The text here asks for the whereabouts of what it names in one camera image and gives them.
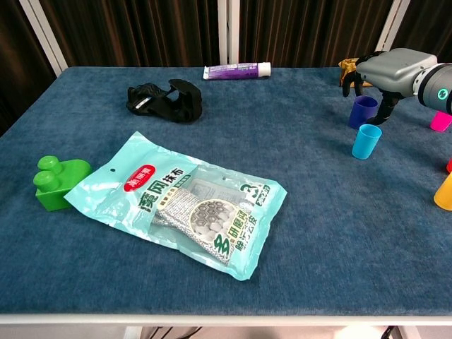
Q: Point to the pink cup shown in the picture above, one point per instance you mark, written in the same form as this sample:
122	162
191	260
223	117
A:
441	121

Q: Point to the gold biscuit pack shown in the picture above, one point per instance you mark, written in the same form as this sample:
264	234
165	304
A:
347	65

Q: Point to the dark blue cup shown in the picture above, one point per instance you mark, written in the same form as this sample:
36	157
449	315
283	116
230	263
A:
360	113

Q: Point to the purple toothpaste tube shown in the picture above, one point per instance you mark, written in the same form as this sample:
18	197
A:
236	70

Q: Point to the white frame post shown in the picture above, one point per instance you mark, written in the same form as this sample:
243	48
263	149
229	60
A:
44	35
227	31
392	24

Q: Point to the dark brown curtain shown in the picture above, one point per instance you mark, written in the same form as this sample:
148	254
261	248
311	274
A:
17	53
141	31
310	31
431	24

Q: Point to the light blue cup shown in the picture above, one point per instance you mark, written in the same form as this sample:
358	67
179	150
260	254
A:
365	144

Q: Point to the blue table mat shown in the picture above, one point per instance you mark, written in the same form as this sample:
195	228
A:
318	212

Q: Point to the red cup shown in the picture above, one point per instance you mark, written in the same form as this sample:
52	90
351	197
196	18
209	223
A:
450	166

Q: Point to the orange cup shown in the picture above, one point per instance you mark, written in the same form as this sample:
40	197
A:
445	194

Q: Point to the green toy block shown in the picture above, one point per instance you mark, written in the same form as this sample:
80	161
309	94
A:
53	187

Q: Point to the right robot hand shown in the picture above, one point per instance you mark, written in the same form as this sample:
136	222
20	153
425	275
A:
395	67

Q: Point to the teal dishcloth package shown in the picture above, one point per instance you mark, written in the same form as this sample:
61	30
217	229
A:
169	197

